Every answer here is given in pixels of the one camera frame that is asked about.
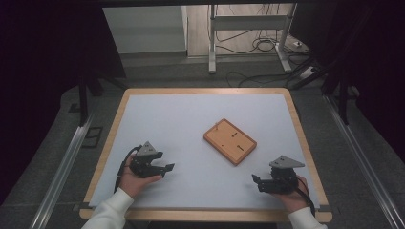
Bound white metal stand frame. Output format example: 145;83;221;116
207;3;298;75

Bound black stand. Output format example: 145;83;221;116
76;72;129;127
320;61;352;126

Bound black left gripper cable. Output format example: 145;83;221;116
113;144;143;194

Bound person's right hand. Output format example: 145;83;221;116
271;176;310;214

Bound aluminium rail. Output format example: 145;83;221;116
322;94;405;229
29;115;95;229

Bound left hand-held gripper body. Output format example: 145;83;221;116
128;141;165;179

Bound dark curtain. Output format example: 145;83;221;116
290;0;405;165
0;0;127;206

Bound white table mat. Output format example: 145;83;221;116
88;93;321;211

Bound white power strip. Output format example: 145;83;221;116
297;65;320;80

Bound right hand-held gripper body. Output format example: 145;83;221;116
266;155;306;196

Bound person's left hand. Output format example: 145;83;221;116
118;155;163;199

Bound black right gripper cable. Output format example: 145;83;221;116
295;177;316;218

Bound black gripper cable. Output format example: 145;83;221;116
295;177;316;218
113;144;143;194

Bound wooden board with slots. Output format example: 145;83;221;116
202;117;258;167

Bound black floor cables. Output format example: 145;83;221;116
215;3;319;89

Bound white cabinet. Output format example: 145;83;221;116
101;5;189;55

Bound wooden table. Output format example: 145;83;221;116
78;87;333;224

